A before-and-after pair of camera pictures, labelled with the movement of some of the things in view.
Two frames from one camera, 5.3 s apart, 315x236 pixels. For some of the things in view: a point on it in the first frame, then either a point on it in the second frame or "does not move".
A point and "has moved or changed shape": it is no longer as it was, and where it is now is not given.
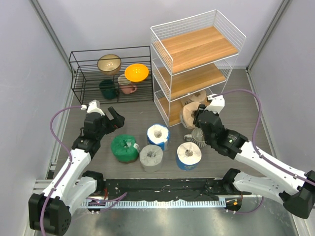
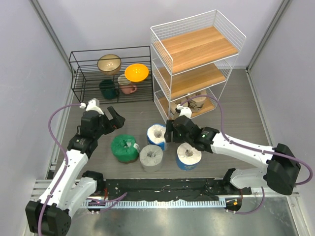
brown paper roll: [187, 114] has moved or changed shape
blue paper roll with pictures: [188, 156] does not move
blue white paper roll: [158, 134] does not move
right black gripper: [201, 108] to [170, 128]
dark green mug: [108, 88] does not move
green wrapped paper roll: [124, 148] does not move
